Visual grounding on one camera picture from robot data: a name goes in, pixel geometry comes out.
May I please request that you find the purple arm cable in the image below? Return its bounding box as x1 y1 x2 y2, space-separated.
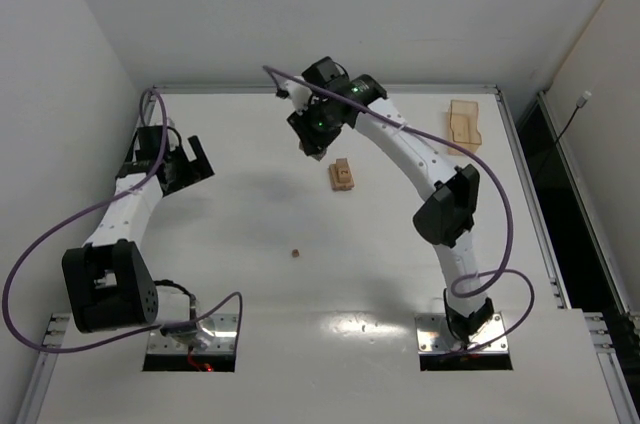
262 64 536 363
1 88 244 354

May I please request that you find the black wall cable white plug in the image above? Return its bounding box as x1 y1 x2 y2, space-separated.
533 90 592 181

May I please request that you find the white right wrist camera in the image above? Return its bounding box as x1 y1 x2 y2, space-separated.
276 79 312 112

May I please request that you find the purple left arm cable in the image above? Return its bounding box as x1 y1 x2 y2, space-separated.
1 88 244 354

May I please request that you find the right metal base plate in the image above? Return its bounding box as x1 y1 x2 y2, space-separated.
415 312 512 358

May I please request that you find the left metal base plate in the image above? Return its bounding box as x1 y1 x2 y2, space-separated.
146 313 241 356

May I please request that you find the dark striped wood block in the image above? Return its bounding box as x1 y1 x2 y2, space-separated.
299 142 326 161

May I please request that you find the wood cube numbered two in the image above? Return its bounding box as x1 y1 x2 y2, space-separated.
335 158 353 186

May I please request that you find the metal base plate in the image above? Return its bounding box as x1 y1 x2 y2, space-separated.
146 313 241 356
415 312 512 358

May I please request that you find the long light wood plank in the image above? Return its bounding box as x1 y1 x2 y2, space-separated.
329 164 340 191

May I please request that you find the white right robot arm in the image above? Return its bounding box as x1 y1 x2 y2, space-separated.
280 75 494 342

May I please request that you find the transparent orange plastic box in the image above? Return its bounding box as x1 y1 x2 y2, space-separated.
446 100 483 154

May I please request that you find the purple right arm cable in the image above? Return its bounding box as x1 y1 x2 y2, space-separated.
262 64 536 363

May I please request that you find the engraved light wood plank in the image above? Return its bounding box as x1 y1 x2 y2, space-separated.
340 167 355 190

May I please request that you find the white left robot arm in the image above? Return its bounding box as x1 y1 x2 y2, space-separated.
62 125 214 333

